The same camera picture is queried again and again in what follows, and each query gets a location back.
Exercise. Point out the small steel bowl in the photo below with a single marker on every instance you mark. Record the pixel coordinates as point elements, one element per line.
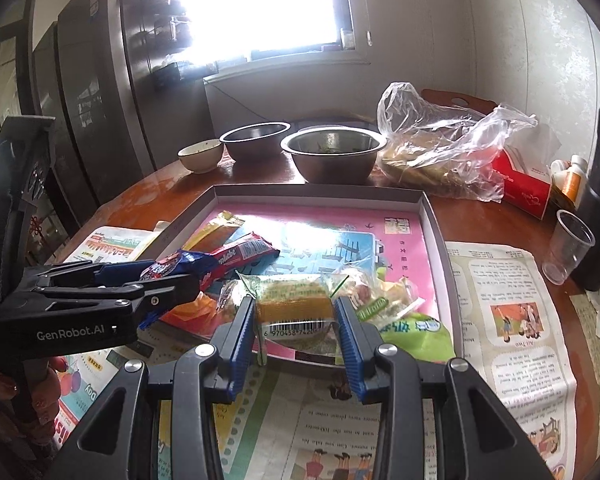
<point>255,142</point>

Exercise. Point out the small ceramic bowl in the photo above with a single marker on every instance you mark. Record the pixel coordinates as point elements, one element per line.
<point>200,157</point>

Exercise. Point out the clear plastic bag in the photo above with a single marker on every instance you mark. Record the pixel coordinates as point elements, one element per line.
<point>445,150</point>

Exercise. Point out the green snack packet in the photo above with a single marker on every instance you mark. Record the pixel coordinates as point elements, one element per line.
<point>420,335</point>

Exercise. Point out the blue cookie packet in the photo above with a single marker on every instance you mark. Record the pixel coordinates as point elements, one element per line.
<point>190,262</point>

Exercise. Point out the white low cabinet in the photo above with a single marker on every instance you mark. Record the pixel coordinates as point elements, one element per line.
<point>280,95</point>

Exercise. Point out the red tissue box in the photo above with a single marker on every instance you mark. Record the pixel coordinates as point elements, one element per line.
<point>522,185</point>

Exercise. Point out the long yellow snack packet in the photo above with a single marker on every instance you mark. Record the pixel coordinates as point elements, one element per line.
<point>215,230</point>

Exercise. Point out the bright window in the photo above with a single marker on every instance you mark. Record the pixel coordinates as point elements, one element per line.
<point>260,5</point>

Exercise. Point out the yellow cake clear packet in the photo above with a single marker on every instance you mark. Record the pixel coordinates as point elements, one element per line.
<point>290,305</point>

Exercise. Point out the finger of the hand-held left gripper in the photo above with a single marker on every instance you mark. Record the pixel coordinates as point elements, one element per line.
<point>120,272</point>
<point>165,295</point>

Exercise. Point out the beige paper sheet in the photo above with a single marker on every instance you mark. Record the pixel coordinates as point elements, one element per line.
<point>595,375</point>

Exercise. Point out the orange pill bottle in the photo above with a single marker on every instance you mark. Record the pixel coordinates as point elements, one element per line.
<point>574,182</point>

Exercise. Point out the pink-lined cardboard box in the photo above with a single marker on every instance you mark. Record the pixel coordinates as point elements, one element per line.
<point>405,240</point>

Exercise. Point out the dark tall cabinet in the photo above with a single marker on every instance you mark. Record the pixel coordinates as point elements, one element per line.
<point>90,100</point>

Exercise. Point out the person's left hand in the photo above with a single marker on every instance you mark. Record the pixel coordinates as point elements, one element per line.
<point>47,390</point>

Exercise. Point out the white pill bottle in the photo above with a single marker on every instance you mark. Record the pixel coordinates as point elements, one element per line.
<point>556,172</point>

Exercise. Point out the clear plastic cup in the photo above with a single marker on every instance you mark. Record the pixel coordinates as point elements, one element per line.
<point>567,250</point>

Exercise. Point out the orange cracker packet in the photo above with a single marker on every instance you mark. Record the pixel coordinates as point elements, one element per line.
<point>190,317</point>

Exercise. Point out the dark hanging storage rack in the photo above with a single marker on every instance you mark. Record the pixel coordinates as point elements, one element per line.
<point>165,35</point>

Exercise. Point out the printed newspaper sheet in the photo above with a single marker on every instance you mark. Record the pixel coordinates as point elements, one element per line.
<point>505,285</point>

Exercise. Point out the red snack packet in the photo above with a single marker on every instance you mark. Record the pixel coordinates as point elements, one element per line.
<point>240,252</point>

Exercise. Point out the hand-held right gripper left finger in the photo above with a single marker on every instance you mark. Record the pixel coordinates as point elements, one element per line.
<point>240,350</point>

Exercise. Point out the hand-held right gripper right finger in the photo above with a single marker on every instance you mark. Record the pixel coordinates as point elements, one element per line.
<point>355,355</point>

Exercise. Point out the large steel bowl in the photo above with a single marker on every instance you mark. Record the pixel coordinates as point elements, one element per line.
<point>330,160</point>

